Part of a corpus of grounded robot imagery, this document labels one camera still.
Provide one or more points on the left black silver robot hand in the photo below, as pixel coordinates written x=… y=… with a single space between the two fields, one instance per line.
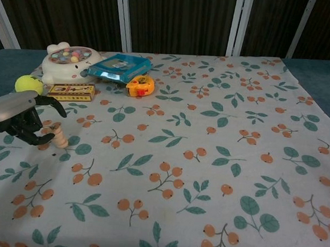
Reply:
x=8 y=111

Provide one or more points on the wooden chess piece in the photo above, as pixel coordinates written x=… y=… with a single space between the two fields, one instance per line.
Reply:
x=55 y=126
x=62 y=140
x=63 y=145
x=60 y=136
x=58 y=132

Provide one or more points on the yellow tennis ball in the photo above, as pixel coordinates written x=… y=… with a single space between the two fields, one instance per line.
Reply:
x=28 y=83

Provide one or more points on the gold brown card box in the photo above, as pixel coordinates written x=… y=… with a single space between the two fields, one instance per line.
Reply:
x=70 y=91

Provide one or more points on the white fishing game toy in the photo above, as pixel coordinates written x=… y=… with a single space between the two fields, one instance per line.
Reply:
x=69 y=70

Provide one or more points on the blue plastic wrapped pack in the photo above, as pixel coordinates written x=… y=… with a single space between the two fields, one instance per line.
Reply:
x=121 y=65

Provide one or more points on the floral berry print tablecloth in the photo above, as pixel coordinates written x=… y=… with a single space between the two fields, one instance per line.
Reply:
x=179 y=159

